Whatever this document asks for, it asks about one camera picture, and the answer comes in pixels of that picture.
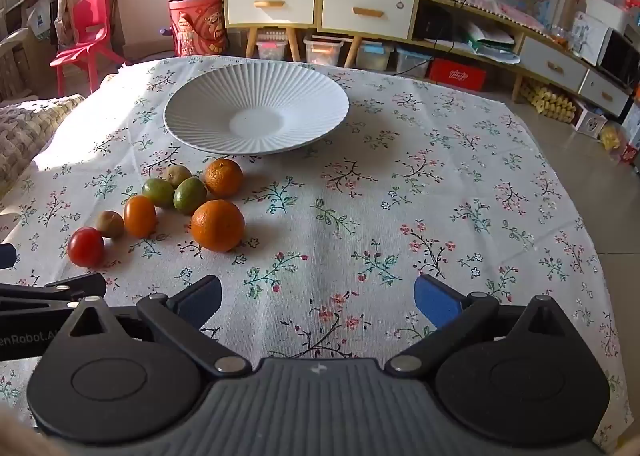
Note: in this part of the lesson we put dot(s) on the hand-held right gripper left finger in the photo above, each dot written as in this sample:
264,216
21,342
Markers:
200,298

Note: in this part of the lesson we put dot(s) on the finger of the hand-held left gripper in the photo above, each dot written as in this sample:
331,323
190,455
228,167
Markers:
7,257
75,286

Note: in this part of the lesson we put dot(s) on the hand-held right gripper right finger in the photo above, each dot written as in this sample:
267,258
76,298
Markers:
437,301

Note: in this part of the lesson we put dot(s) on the red tomato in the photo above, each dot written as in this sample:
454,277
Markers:
86,247

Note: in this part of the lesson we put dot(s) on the small brown fruit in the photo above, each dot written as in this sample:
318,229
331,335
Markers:
111,224
178,175

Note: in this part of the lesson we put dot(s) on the large mandarin orange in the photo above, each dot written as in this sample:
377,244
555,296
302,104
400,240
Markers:
218,226

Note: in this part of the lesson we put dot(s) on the orange cherry tomato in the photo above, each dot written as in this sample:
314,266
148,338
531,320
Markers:
140,217

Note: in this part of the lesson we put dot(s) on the green fruit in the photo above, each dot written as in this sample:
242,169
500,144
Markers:
190,196
157,192

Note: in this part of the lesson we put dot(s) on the small mandarin orange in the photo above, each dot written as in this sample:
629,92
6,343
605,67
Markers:
223,178

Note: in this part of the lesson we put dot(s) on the white ribbed plate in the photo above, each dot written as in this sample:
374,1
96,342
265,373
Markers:
256,116

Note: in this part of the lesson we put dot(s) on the floral tablecloth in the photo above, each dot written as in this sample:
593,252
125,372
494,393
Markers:
350,246

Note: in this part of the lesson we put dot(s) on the knitted blanket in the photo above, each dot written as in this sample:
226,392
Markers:
30,129

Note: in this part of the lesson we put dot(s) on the red cardboard box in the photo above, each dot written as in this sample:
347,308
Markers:
457,75

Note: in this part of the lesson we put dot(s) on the yellow foam pieces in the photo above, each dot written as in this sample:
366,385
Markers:
547,101

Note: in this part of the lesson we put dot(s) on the clear storage box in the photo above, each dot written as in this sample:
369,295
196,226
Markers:
412,62
272,45
322,50
374,56

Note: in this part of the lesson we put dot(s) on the red plastic chair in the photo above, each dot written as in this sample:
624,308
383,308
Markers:
90,31

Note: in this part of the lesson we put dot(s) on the low curved wooden cabinet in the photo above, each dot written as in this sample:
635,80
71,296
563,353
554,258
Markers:
450,44

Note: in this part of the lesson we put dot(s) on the pile of papers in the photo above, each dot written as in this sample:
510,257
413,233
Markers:
487,39

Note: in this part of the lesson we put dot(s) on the red printed bucket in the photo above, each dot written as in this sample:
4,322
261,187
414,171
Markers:
197,29

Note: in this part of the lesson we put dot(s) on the black box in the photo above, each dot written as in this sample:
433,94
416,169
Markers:
432,21

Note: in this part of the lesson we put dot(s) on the black microwave oven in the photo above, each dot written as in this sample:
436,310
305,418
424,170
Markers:
617,56

